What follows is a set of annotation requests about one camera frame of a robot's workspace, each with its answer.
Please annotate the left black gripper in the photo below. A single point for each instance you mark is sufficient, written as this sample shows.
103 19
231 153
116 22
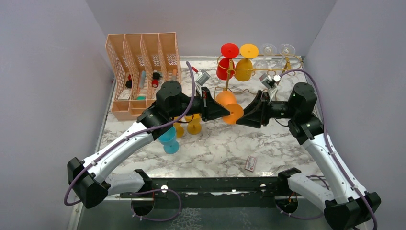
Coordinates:
209 109

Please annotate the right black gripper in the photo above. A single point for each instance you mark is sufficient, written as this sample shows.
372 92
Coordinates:
257 112

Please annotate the orange wine glass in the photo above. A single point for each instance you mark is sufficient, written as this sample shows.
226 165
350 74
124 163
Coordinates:
228 100

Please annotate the yellow wine glass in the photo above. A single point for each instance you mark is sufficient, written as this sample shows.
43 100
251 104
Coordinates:
193 124
179 129
243 68

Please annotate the blue wine glass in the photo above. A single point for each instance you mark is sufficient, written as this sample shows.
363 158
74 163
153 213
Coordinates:
169 141

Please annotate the red wine glass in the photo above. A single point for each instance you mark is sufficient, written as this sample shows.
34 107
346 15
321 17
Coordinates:
228 51

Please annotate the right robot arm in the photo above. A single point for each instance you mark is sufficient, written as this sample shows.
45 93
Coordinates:
320 152

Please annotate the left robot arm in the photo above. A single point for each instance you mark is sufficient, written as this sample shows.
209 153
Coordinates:
88 177

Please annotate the clear wine glass left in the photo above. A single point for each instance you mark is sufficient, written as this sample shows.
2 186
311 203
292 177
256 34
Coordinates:
261 65

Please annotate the clear wine glass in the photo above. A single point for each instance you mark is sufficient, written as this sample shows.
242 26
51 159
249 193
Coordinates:
261 65
286 50

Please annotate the clear wine glass right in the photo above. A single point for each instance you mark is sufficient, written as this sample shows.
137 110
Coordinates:
286 50

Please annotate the small red white card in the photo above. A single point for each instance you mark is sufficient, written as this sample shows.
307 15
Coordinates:
250 164

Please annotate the red black marker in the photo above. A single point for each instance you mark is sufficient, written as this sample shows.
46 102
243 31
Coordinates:
155 82

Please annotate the peach plastic file organizer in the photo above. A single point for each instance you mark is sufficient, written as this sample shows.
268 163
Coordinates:
134 58

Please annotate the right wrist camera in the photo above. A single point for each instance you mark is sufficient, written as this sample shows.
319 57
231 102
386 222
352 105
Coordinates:
271 83

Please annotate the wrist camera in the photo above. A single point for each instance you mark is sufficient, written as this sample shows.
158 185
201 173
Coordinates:
271 83
201 76

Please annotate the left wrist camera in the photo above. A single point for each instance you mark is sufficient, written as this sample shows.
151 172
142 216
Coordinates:
201 76

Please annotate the gold wire glass rack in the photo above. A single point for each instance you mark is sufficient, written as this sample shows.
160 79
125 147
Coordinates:
245 90

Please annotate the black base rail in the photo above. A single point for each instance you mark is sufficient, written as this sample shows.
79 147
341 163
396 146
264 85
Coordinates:
146 193

